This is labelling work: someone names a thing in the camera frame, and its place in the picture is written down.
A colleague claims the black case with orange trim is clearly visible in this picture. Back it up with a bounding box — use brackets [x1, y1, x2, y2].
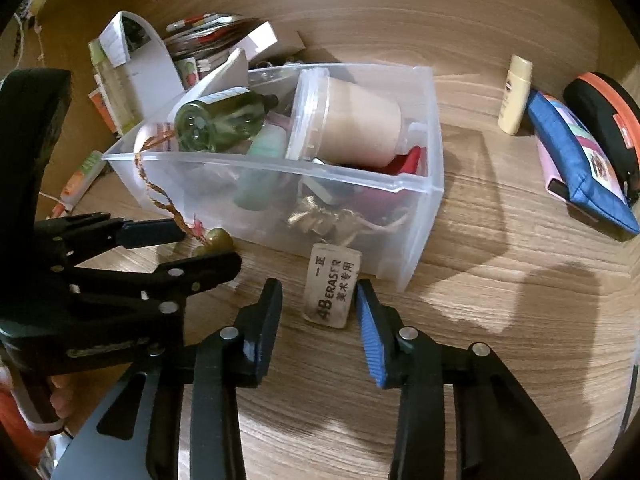
[562, 72, 640, 196]

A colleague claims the cream lotion bottle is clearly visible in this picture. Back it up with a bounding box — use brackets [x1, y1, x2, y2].
[497, 55, 533, 136]

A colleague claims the red cloth pouch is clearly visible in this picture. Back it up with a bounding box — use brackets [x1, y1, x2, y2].
[345, 146, 425, 211]

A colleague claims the white tube with orange print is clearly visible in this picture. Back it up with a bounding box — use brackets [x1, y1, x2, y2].
[59, 150, 108, 213]

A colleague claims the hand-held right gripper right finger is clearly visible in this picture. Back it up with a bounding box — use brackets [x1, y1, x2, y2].
[354, 278, 581, 480]

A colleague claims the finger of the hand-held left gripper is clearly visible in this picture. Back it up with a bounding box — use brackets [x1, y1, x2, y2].
[35, 212, 187, 262]
[69, 251, 243, 314]

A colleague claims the small orange box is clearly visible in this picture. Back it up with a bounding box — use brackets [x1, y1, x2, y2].
[89, 87, 120, 135]

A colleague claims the person's left hand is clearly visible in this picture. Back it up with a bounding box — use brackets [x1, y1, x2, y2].
[50, 377, 72, 418]

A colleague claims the gold trinket bunch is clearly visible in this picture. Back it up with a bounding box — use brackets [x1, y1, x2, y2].
[287, 195, 361, 237]

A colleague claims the wooden desktop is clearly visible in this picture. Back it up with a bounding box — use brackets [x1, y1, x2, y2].
[15, 0, 640, 480]

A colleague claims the braided cord with green beads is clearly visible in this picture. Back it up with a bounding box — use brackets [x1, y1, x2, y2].
[132, 127, 236, 261]

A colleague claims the blue patchwork pouch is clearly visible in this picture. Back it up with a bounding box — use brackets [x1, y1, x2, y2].
[527, 89, 640, 237]

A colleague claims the green glass bottle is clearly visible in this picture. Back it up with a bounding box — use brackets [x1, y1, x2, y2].
[175, 87, 279, 153]

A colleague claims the mint green container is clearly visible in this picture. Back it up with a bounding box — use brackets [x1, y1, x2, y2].
[235, 125, 289, 211]

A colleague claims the pink flat case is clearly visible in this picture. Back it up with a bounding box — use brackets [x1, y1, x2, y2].
[536, 135, 601, 222]

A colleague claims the clear plastic storage box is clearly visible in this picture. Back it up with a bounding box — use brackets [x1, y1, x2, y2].
[102, 62, 446, 295]

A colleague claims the small white box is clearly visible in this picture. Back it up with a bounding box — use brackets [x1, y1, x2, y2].
[239, 21, 306, 63]

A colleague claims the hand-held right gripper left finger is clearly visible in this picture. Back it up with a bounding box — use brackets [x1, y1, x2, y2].
[96, 277, 284, 480]

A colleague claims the white card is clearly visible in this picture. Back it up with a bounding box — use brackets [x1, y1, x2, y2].
[182, 47, 249, 107]

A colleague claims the person's left forearm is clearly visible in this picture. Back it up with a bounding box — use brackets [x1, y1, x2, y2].
[0, 365, 56, 466]

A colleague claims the small printed carton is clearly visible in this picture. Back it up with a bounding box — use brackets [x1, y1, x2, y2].
[175, 56, 201, 92]

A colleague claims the clear lidded cup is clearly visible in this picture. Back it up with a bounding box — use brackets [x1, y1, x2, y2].
[285, 67, 417, 168]

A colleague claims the beige rubber eraser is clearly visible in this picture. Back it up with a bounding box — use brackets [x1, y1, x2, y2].
[301, 242, 362, 331]

